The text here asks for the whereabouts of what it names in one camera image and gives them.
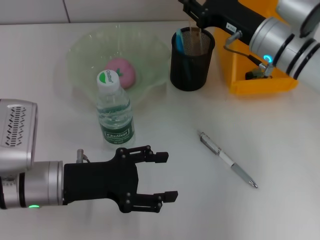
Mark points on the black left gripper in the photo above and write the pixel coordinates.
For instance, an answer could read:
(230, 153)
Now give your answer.
(100, 182)

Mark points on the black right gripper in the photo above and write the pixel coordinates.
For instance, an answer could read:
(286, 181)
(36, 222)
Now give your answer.
(225, 17)

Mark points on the blue scissors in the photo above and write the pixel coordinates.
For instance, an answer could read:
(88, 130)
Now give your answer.
(180, 42)

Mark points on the clear water bottle green label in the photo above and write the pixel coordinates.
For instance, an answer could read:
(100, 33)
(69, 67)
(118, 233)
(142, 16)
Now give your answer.
(115, 120)

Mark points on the pink toy peach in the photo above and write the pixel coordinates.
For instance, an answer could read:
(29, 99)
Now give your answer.
(128, 75)

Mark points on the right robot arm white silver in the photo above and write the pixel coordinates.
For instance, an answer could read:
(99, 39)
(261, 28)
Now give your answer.
(287, 50)

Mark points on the black mesh pen holder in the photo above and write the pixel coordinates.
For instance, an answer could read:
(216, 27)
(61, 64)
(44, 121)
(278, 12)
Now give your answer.
(195, 75)

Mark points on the white silver ballpoint pen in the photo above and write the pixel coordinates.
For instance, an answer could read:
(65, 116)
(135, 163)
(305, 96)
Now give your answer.
(240, 170)

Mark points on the green glass fruit plate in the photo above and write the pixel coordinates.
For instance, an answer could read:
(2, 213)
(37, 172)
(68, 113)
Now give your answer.
(82, 50)

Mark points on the yellow plastic bin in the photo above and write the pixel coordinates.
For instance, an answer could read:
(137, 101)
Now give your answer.
(262, 86)

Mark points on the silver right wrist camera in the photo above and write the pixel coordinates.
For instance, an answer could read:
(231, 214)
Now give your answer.
(292, 10)

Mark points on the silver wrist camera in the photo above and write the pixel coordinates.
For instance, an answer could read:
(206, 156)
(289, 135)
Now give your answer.
(292, 10)
(17, 135)

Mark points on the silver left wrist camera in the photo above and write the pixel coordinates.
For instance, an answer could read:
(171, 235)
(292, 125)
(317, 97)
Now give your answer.
(17, 135)

